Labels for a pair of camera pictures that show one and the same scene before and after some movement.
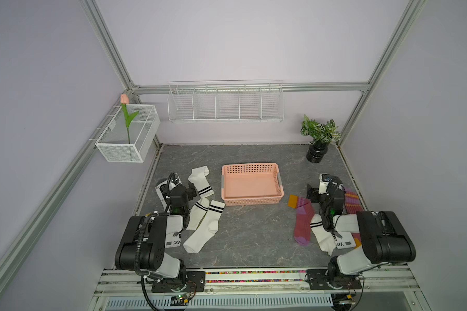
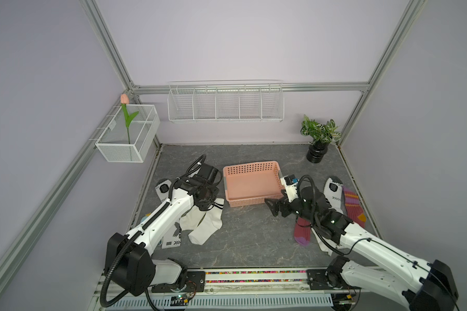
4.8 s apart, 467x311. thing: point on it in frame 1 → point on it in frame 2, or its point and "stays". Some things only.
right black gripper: [313, 193] → [281, 202]
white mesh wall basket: [113, 142] stays
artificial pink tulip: [124, 100] stays
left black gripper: [190, 192] → [205, 207]
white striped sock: [197, 213] stays
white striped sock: [325, 238] stays
